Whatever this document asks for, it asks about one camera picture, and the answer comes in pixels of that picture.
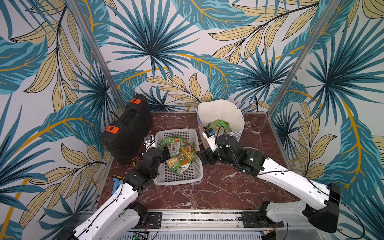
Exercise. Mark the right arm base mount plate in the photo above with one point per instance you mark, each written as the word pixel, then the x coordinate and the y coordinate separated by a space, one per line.
pixel 256 220

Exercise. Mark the blue checkered paper bag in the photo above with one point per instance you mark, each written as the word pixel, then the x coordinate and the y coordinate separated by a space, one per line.
pixel 223 110

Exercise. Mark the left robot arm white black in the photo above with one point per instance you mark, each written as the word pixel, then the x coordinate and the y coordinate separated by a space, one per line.
pixel 121 212

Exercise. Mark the aluminium corner post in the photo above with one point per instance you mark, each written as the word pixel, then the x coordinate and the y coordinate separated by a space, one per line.
pixel 313 35
pixel 90 38

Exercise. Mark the right aluminium corner post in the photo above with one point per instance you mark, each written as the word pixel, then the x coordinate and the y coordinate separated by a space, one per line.
pixel 313 35

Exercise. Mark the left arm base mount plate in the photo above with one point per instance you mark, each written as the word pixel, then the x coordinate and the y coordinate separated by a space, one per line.
pixel 150 220

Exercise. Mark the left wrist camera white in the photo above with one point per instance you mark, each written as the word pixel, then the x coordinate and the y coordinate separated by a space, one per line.
pixel 149 142

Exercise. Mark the aluminium front rail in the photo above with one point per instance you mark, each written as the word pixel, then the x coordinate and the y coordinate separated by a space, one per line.
pixel 225 222

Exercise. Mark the electronics board with cables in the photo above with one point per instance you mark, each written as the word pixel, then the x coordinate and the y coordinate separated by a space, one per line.
pixel 144 236

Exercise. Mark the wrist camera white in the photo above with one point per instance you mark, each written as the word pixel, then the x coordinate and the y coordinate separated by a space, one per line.
pixel 210 138
pixel 149 142

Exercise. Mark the black plastic tool case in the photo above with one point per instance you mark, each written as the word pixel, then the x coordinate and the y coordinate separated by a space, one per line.
pixel 124 137

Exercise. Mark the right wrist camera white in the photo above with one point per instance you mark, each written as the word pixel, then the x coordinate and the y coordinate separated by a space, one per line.
pixel 210 138

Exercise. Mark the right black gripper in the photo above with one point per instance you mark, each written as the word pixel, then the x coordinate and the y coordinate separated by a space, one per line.
pixel 207 155

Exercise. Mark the left aluminium corner post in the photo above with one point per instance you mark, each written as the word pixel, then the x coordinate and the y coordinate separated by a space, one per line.
pixel 90 38

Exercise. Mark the light green condiment packet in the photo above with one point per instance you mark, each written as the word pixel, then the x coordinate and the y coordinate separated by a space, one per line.
pixel 220 126

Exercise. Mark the white plastic perforated basket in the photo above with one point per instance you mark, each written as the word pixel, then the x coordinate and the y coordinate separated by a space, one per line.
pixel 195 171

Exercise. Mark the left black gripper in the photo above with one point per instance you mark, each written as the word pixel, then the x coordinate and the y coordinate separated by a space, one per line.
pixel 163 157

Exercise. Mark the green packet with barcode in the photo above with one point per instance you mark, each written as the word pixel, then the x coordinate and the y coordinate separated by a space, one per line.
pixel 180 163

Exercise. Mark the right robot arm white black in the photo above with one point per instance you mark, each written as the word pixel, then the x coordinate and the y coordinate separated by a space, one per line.
pixel 318 205

